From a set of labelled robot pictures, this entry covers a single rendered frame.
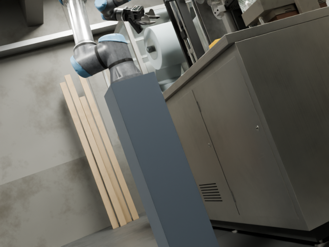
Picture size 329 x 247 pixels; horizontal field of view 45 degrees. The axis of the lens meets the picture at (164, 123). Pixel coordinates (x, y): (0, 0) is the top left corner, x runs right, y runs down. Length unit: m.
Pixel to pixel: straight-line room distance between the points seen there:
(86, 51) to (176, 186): 0.71
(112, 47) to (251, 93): 0.63
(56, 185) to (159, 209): 3.35
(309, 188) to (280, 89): 0.39
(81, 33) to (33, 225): 3.33
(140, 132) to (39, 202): 3.37
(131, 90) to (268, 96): 0.55
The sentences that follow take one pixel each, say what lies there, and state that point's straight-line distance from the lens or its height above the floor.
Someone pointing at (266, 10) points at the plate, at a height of 0.97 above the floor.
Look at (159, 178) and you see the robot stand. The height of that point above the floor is 0.47.
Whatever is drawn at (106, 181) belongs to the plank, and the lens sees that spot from 4.54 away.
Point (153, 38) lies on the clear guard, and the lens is 2.91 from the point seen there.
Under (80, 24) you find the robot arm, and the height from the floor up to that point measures 1.25.
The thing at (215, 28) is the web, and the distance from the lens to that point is 2.33.
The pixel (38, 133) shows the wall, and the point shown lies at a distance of 4.96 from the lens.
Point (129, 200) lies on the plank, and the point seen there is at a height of 0.22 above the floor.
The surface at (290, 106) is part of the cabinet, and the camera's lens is 1.61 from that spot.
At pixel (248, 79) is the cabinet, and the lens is 1.55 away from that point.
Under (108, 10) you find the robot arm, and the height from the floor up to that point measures 1.46.
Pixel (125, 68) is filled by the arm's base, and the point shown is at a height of 0.95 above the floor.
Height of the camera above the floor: 0.54
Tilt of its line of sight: 5 degrees up
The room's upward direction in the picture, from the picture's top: 20 degrees counter-clockwise
